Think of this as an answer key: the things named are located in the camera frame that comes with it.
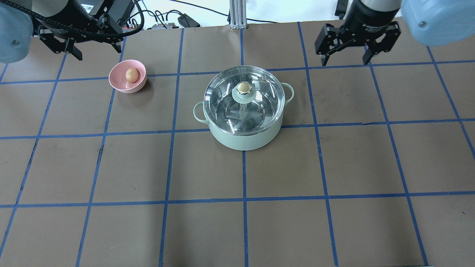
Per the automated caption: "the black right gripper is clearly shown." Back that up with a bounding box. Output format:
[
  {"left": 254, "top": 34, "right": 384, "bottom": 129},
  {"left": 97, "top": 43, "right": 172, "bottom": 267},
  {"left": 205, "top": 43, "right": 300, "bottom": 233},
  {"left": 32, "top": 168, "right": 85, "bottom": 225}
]
[{"left": 314, "top": 0, "right": 402, "bottom": 66}]

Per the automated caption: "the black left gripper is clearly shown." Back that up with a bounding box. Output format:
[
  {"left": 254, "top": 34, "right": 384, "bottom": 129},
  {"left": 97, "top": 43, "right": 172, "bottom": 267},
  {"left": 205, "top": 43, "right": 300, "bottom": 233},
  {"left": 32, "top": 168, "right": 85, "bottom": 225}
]
[{"left": 39, "top": 0, "right": 125, "bottom": 61}]

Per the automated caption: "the brown egg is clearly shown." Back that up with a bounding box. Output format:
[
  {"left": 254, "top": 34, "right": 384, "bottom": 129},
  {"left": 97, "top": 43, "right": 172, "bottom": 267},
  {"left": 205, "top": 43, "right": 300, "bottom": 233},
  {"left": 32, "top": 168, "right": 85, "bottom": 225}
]
[{"left": 125, "top": 67, "right": 139, "bottom": 83}]

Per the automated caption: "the glass pot lid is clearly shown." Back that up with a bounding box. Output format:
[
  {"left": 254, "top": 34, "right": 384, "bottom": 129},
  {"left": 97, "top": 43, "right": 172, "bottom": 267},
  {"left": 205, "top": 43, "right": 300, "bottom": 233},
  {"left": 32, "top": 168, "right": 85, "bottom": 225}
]
[{"left": 203, "top": 65, "right": 295, "bottom": 136}]

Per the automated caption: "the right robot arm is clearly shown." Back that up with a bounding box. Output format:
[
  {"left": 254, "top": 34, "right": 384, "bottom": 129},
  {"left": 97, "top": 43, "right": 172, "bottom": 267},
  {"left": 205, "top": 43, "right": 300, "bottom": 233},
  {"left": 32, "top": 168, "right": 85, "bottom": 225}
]
[{"left": 314, "top": 0, "right": 475, "bottom": 66}]

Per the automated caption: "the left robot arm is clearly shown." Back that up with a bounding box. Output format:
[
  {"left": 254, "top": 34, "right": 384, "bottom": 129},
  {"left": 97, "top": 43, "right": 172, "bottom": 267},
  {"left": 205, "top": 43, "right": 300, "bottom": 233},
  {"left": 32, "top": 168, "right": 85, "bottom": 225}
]
[{"left": 0, "top": 0, "right": 134, "bottom": 64}]

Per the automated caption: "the mint green electric pot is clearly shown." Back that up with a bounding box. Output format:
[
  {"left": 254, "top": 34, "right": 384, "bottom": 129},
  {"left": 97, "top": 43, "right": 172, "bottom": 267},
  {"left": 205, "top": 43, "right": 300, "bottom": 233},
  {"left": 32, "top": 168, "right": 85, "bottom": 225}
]
[{"left": 192, "top": 65, "right": 295, "bottom": 151}]

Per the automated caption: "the pink bowl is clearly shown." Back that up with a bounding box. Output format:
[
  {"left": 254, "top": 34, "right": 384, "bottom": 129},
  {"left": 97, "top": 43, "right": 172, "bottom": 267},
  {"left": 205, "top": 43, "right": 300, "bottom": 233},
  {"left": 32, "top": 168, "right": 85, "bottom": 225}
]
[{"left": 108, "top": 60, "right": 147, "bottom": 93}]

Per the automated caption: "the small black power brick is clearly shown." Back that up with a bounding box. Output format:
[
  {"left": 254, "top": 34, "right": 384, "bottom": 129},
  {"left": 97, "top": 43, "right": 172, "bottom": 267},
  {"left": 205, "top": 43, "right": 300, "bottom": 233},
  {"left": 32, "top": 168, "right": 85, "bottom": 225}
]
[{"left": 177, "top": 13, "right": 201, "bottom": 28}]

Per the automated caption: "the aluminium frame post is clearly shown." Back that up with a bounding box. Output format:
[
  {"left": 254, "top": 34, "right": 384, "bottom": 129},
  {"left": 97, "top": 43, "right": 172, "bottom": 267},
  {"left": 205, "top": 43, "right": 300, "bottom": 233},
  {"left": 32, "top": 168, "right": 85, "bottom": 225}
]
[{"left": 228, "top": 0, "right": 248, "bottom": 29}]

